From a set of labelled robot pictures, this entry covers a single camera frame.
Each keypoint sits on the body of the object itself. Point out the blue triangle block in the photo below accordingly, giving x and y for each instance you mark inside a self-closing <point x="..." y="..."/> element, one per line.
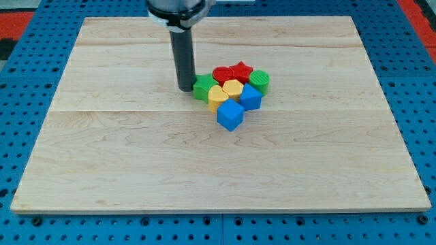
<point x="250" y="98"/>

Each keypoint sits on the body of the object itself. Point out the yellow hexagon block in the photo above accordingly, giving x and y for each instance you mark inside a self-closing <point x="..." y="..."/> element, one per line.
<point x="233" y="88"/>

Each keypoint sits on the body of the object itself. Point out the red star block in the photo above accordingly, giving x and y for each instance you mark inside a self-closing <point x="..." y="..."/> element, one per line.
<point x="241" y="72"/>

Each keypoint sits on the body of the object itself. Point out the green cylinder block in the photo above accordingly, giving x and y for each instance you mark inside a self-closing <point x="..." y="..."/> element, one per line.
<point x="260" y="80"/>

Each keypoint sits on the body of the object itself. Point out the yellow heart block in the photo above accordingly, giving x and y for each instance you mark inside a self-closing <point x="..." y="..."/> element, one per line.
<point x="216" y="97"/>

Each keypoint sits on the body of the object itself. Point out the blue cube block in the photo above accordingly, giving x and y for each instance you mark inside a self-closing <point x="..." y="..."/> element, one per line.
<point x="230" y="114"/>

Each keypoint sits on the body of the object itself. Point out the red round block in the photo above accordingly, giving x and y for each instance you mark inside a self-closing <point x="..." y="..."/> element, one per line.
<point x="222" y="74"/>

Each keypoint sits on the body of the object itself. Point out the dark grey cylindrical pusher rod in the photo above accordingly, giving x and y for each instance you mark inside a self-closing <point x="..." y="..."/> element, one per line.
<point x="182" y="48"/>

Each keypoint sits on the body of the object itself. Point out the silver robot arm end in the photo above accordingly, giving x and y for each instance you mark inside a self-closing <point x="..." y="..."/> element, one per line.
<point x="178" y="16"/>

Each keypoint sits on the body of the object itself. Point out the green star block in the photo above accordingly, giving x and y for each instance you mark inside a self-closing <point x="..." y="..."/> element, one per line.
<point x="202" y="86"/>

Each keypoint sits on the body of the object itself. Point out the light wooden board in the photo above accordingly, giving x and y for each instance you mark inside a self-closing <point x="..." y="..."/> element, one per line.
<point x="120" y="138"/>

